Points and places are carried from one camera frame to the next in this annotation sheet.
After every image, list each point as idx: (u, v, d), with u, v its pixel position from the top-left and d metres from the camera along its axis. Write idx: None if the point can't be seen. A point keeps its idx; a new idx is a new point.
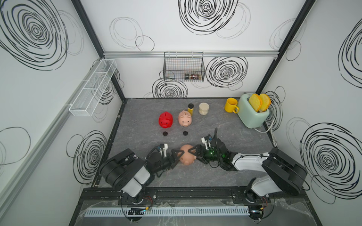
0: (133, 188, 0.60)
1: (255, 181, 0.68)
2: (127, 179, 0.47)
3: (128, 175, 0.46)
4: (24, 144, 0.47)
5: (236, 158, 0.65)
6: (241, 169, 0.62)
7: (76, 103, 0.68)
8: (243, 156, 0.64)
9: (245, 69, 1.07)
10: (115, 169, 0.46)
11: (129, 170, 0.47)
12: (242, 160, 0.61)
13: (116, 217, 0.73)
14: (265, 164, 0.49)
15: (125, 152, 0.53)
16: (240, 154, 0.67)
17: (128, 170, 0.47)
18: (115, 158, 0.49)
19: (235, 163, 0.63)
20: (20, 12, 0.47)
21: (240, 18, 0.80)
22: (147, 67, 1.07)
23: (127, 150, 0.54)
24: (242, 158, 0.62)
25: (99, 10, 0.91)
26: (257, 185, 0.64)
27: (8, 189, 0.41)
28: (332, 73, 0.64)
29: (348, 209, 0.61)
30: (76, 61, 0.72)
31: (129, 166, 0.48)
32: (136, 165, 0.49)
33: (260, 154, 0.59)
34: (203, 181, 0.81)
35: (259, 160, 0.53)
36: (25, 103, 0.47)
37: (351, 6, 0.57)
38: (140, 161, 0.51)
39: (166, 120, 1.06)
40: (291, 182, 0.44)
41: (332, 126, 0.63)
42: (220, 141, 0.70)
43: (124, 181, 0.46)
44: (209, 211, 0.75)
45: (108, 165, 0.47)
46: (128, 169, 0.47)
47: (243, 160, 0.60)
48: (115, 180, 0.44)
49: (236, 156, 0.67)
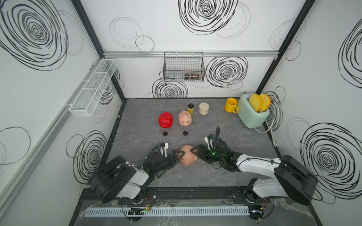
0: (130, 191, 0.59)
1: (257, 183, 0.67)
2: (117, 190, 0.45)
3: (118, 186, 0.44)
4: (24, 144, 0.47)
5: (242, 160, 0.62)
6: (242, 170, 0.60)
7: (76, 103, 0.68)
8: (250, 159, 0.60)
9: (245, 69, 1.07)
10: (104, 180, 0.44)
11: (119, 181, 0.45)
12: (249, 163, 0.58)
13: (117, 217, 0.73)
14: (277, 172, 0.47)
15: (115, 160, 0.50)
16: (247, 157, 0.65)
17: (117, 181, 0.45)
18: (103, 168, 0.47)
19: (239, 165, 0.61)
20: (20, 12, 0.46)
21: (240, 18, 0.80)
22: (147, 67, 1.07)
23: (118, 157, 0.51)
24: (249, 160, 0.59)
25: (99, 10, 0.91)
26: (259, 187, 0.63)
27: (8, 189, 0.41)
28: (332, 73, 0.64)
29: (348, 209, 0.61)
30: (76, 61, 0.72)
31: (119, 176, 0.46)
32: (127, 173, 0.47)
33: (271, 160, 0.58)
34: (203, 181, 0.81)
35: (270, 166, 0.50)
36: (25, 103, 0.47)
37: (350, 6, 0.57)
38: (132, 170, 0.49)
39: (166, 120, 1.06)
40: (304, 192, 0.42)
41: (332, 126, 0.63)
42: (222, 141, 0.68)
43: (113, 192, 0.43)
44: (208, 212, 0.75)
45: (97, 175, 0.45)
46: (119, 179, 0.45)
47: (248, 163, 0.58)
48: (103, 191, 0.42)
49: (242, 157, 0.63)
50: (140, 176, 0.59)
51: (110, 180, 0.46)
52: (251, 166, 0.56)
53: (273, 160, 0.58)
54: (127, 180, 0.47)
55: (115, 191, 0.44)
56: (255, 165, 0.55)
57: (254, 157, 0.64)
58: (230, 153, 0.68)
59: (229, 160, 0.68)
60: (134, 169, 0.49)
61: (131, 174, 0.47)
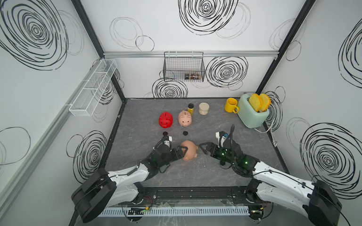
0: (126, 197, 0.59)
1: (265, 188, 0.63)
2: (98, 209, 0.42)
3: (95, 208, 0.41)
4: (24, 144, 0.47)
5: (261, 171, 0.55)
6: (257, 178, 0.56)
7: (76, 103, 0.68)
8: (272, 172, 0.53)
9: (245, 69, 1.07)
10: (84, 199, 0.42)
11: (94, 204, 0.41)
12: (271, 176, 0.52)
13: (116, 217, 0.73)
14: (319, 205, 0.41)
15: (96, 173, 0.45)
16: (268, 167, 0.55)
17: (94, 204, 0.41)
18: (83, 186, 0.44)
19: (256, 174, 0.55)
20: (20, 12, 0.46)
21: (240, 18, 0.80)
22: (147, 67, 1.07)
23: (98, 171, 0.46)
24: (271, 173, 0.53)
25: (99, 10, 0.91)
26: (266, 194, 0.61)
27: (8, 189, 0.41)
28: (332, 73, 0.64)
29: (348, 209, 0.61)
30: (76, 61, 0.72)
31: (94, 199, 0.41)
32: (102, 194, 0.42)
33: (303, 182, 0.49)
34: (203, 181, 0.81)
35: (300, 189, 0.46)
36: (25, 103, 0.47)
37: (351, 6, 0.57)
38: (108, 189, 0.42)
39: (166, 120, 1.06)
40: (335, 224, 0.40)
41: (332, 126, 0.63)
42: (234, 143, 0.61)
43: (93, 213, 0.41)
44: (208, 212, 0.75)
45: (78, 193, 0.43)
46: (93, 204, 0.41)
47: (269, 176, 0.53)
48: (81, 214, 0.40)
49: (261, 167, 0.56)
50: (135, 177, 0.54)
51: (87, 202, 0.42)
52: (270, 180, 0.52)
53: (305, 183, 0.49)
54: (106, 199, 0.43)
55: (94, 212, 0.41)
56: (280, 180, 0.50)
57: (278, 171, 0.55)
58: (243, 156, 0.62)
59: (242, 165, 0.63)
60: (111, 187, 0.43)
61: (109, 194, 0.42)
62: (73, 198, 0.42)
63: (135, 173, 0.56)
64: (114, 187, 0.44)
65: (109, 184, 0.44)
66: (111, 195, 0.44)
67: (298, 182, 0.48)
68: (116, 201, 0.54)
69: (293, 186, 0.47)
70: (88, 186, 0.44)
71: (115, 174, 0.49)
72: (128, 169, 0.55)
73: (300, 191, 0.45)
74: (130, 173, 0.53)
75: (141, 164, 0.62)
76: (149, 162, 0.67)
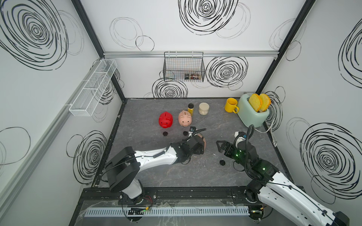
0: (132, 191, 0.59)
1: (268, 193, 0.63)
2: (123, 185, 0.44)
3: (120, 183, 0.43)
4: (24, 144, 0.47)
5: (279, 182, 0.51)
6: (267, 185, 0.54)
7: (76, 103, 0.68)
8: (292, 188, 0.50)
9: (245, 69, 1.07)
10: (112, 173, 0.45)
11: (119, 180, 0.43)
12: (288, 192, 0.49)
13: (116, 217, 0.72)
14: None
15: (123, 151, 0.46)
16: (288, 183, 0.51)
17: (119, 180, 0.43)
18: (113, 161, 0.46)
19: (272, 183, 0.52)
20: (20, 12, 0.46)
21: (240, 18, 0.80)
22: (147, 67, 1.07)
23: (126, 149, 0.46)
24: (289, 189, 0.49)
25: (99, 10, 0.91)
26: (268, 199, 0.61)
27: (7, 190, 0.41)
28: (332, 73, 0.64)
29: (348, 209, 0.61)
30: (76, 61, 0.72)
31: (118, 176, 0.43)
32: (126, 173, 0.43)
33: (323, 211, 0.44)
34: (203, 181, 0.81)
35: (320, 218, 0.43)
36: (25, 103, 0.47)
37: (351, 6, 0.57)
38: (132, 170, 0.42)
39: (166, 120, 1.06)
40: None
41: (332, 126, 0.63)
42: (250, 145, 0.59)
43: (119, 187, 0.44)
44: (208, 211, 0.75)
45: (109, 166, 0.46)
46: (118, 179, 0.43)
47: (287, 191, 0.49)
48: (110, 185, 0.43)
49: (280, 180, 0.52)
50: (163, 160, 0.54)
51: (114, 176, 0.44)
52: (287, 195, 0.49)
53: (325, 212, 0.44)
54: (130, 177, 0.43)
55: (120, 186, 0.44)
56: (298, 199, 0.47)
57: (298, 189, 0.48)
58: (259, 160, 0.58)
59: (257, 169, 0.59)
60: (135, 168, 0.43)
61: (132, 173, 0.42)
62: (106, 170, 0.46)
63: (163, 156, 0.53)
64: (137, 168, 0.43)
65: (133, 165, 0.43)
66: (135, 175, 0.44)
67: (318, 208, 0.45)
68: (126, 189, 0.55)
69: (311, 210, 0.45)
70: (117, 161, 0.46)
71: (141, 155, 0.48)
72: (156, 151, 0.53)
73: (319, 218, 0.43)
74: (156, 156, 0.51)
75: (171, 147, 0.59)
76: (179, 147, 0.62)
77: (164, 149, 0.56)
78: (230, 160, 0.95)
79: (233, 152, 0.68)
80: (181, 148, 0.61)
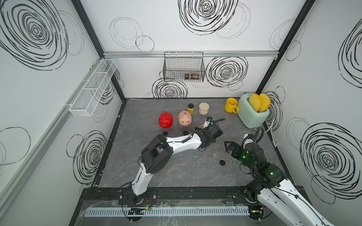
0: (141, 187, 0.61)
1: (268, 196, 0.62)
2: (160, 166, 0.51)
3: (157, 165, 0.49)
4: (24, 144, 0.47)
5: (285, 190, 0.50)
6: (273, 191, 0.53)
7: (76, 103, 0.68)
8: (298, 197, 0.48)
9: (245, 69, 1.07)
10: (148, 157, 0.52)
11: (156, 162, 0.49)
12: (293, 201, 0.48)
13: (117, 217, 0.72)
14: None
15: (157, 137, 0.53)
16: (296, 193, 0.49)
17: (156, 162, 0.49)
18: (148, 146, 0.53)
19: (277, 189, 0.50)
20: (20, 12, 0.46)
21: (240, 18, 0.80)
22: (147, 67, 1.07)
23: (159, 136, 0.53)
24: (295, 198, 0.48)
25: (99, 10, 0.91)
26: (267, 201, 0.61)
27: (8, 189, 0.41)
28: (331, 73, 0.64)
29: (348, 209, 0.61)
30: (76, 61, 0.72)
31: (155, 159, 0.50)
32: (162, 156, 0.49)
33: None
34: (203, 181, 0.81)
35: None
36: (25, 102, 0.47)
37: (351, 6, 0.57)
38: (168, 153, 0.49)
39: (166, 120, 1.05)
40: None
41: (332, 126, 0.63)
42: (259, 147, 0.57)
43: (156, 168, 0.50)
44: (208, 212, 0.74)
45: (144, 151, 0.54)
46: (154, 162, 0.50)
47: (292, 200, 0.48)
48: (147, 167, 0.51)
49: (287, 188, 0.50)
50: (188, 145, 0.59)
51: (151, 160, 0.51)
52: (292, 204, 0.48)
53: None
54: (167, 158, 0.50)
55: (158, 168, 0.51)
56: (302, 210, 0.46)
57: (304, 200, 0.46)
58: (267, 164, 0.57)
59: (263, 172, 0.58)
60: (169, 151, 0.49)
61: (168, 156, 0.49)
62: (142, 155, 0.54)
63: (189, 141, 0.59)
64: (172, 152, 0.50)
65: (168, 149, 0.50)
66: (168, 158, 0.50)
67: (323, 222, 0.44)
68: (139, 182, 0.58)
69: (315, 222, 0.44)
70: (152, 146, 0.53)
71: (171, 141, 0.55)
72: (183, 137, 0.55)
73: None
74: (185, 141, 0.58)
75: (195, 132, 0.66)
76: (203, 132, 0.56)
77: (189, 135, 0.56)
78: (230, 160, 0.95)
79: (241, 153, 0.67)
80: (204, 134, 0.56)
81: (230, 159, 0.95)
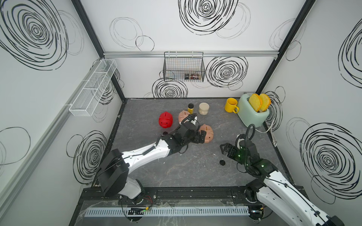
0: (132, 190, 0.59)
1: (267, 193, 0.63)
2: (117, 187, 0.43)
3: (113, 187, 0.42)
4: (24, 144, 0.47)
5: (275, 180, 0.53)
6: (267, 184, 0.55)
7: (76, 103, 0.68)
8: (287, 186, 0.50)
9: (245, 69, 1.07)
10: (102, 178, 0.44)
11: (111, 183, 0.41)
12: (283, 190, 0.50)
13: (116, 217, 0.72)
14: None
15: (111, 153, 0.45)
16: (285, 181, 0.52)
17: (111, 183, 0.41)
18: (101, 165, 0.45)
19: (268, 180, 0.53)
20: (20, 12, 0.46)
21: (240, 18, 0.80)
22: (147, 67, 1.07)
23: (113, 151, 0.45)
24: (285, 187, 0.50)
25: (99, 10, 0.91)
26: (266, 198, 0.61)
27: (8, 189, 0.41)
28: (332, 73, 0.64)
29: (348, 209, 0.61)
30: (76, 61, 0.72)
31: (110, 180, 0.42)
32: (116, 175, 0.41)
33: (316, 212, 0.44)
34: (203, 181, 0.81)
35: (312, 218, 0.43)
36: (25, 103, 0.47)
37: (351, 6, 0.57)
38: (121, 172, 0.41)
39: (166, 120, 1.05)
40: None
41: (332, 126, 0.63)
42: (251, 142, 0.63)
43: (113, 189, 0.43)
44: (209, 211, 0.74)
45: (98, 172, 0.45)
46: (109, 183, 0.42)
47: (282, 189, 0.50)
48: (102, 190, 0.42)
49: (277, 177, 0.53)
50: (154, 155, 0.52)
51: (106, 181, 0.44)
52: (282, 193, 0.50)
53: (318, 213, 0.44)
54: (122, 178, 0.42)
55: (115, 189, 0.43)
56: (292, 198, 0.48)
57: (293, 188, 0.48)
58: (259, 159, 0.61)
59: (256, 165, 0.61)
60: (124, 170, 0.42)
61: (123, 174, 0.41)
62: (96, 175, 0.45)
63: (153, 151, 0.52)
64: (127, 169, 0.44)
65: (122, 167, 0.42)
66: (126, 176, 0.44)
67: (312, 208, 0.45)
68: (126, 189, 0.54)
69: (304, 209, 0.45)
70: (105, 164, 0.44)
71: (130, 155, 0.47)
72: (145, 148, 0.52)
73: (310, 219, 0.43)
74: (145, 153, 0.50)
75: (161, 140, 0.58)
76: (171, 138, 0.61)
77: (153, 144, 0.55)
78: (230, 160, 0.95)
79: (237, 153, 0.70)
80: (173, 139, 0.64)
81: (230, 159, 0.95)
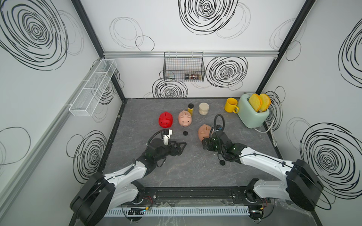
0: (127, 197, 0.59)
1: (259, 183, 0.66)
2: (101, 213, 0.42)
3: (97, 212, 0.40)
4: (24, 144, 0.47)
5: (246, 154, 0.58)
6: (244, 164, 0.58)
7: (76, 103, 0.68)
8: (256, 155, 0.55)
9: (245, 69, 1.07)
10: (83, 207, 0.41)
11: (96, 208, 0.40)
12: (254, 158, 0.54)
13: (117, 217, 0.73)
14: (289, 178, 0.44)
15: (92, 177, 0.44)
16: (252, 151, 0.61)
17: (95, 208, 0.40)
18: (79, 194, 0.42)
19: (242, 157, 0.58)
20: (20, 12, 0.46)
21: (240, 18, 0.80)
22: (147, 67, 1.07)
23: (94, 175, 0.45)
24: (255, 156, 0.55)
25: (99, 10, 0.91)
26: (261, 188, 0.62)
27: (8, 189, 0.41)
28: (332, 73, 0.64)
29: (348, 209, 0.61)
30: (76, 61, 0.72)
31: (94, 203, 0.41)
32: (101, 197, 0.41)
33: (282, 162, 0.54)
34: (203, 181, 0.81)
35: (281, 169, 0.47)
36: (25, 102, 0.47)
37: (351, 6, 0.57)
38: (108, 192, 0.42)
39: (166, 120, 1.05)
40: (311, 199, 0.41)
41: (332, 126, 0.63)
42: (221, 132, 0.67)
43: (96, 216, 0.41)
44: (209, 211, 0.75)
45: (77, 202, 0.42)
46: (94, 209, 0.40)
47: (253, 158, 0.55)
48: (84, 220, 0.39)
49: (247, 152, 0.58)
50: (134, 174, 0.55)
51: (88, 208, 0.41)
52: (255, 162, 0.53)
53: (284, 163, 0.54)
54: (108, 199, 0.42)
55: (98, 215, 0.41)
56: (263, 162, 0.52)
57: (261, 154, 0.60)
58: (232, 144, 0.66)
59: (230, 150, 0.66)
60: (110, 189, 0.43)
61: (109, 195, 0.42)
62: (72, 207, 0.41)
63: (133, 171, 0.55)
64: (113, 189, 0.43)
65: (106, 187, 0.43)
66: (111, 196, 0.43)
67: (279, 162, 0.49)
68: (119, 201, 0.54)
69: (274, 165, 0.49)
70: (86, 192, 0.43)
71: (112, 176, 0.48)
72: (125, 168, 0.55)
73: (280, 170, 0.47)
74: (127, 172, 0.53)
75: (137, 161, 0.62)
76: (145, 158, 0.69)
77: (132, 165, 0.59)
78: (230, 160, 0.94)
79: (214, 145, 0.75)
80: (146, 159, 0.68)
81: None
